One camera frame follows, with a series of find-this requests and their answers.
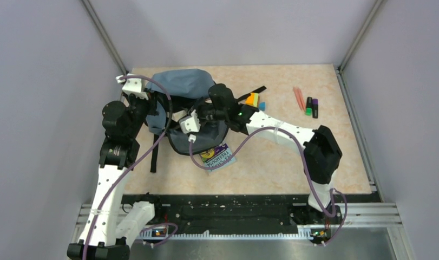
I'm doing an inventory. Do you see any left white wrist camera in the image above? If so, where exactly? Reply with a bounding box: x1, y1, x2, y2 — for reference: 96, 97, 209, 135
116, 73, 149, 100

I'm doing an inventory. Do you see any coloured sticky note stack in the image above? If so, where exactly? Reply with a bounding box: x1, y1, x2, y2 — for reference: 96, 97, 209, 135
245, 92, 266, 111

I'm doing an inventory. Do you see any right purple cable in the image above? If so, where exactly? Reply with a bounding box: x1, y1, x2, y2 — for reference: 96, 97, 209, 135
188, 126, 348, 246

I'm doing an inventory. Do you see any purple highlighter marker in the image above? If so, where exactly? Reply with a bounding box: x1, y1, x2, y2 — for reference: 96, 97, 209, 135
312, 99, 319, 119

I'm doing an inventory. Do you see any purple cable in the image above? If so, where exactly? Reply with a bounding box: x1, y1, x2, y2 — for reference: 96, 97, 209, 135
81, 74, 179, 260
188, 126, 348, 246

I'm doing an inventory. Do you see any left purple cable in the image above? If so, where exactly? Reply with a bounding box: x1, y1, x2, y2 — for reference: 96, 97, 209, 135
81, 74, 179, 260

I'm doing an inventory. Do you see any teal small book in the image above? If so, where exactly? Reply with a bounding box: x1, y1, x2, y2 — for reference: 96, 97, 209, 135
199, 142, 237, 174

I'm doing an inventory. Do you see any green highlighter marker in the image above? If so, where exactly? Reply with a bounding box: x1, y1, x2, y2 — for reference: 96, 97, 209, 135
305, 96, 312, 116

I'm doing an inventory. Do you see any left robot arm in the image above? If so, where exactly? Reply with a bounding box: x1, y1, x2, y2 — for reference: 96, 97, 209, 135
67, 94, 163, 259

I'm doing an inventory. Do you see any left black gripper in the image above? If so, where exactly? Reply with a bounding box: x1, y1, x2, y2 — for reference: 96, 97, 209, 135
122, 87, 159, 138

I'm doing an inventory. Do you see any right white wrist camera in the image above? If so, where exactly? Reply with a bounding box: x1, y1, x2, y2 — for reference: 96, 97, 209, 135
179, 109, 201, 143

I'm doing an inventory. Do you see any blue student backpack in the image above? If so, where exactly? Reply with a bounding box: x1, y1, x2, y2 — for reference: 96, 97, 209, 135
145, 69, 267, 174

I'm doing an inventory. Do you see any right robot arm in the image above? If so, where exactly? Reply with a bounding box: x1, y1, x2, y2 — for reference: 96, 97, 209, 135
192, 83, 343, 223

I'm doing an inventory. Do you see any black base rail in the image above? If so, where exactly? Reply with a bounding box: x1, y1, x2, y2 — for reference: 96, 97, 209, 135
133, 193, 344, 238

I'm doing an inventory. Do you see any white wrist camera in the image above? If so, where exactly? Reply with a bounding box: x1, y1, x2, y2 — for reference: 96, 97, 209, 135
179, 109, 201, 143
116, 73, 149, 100

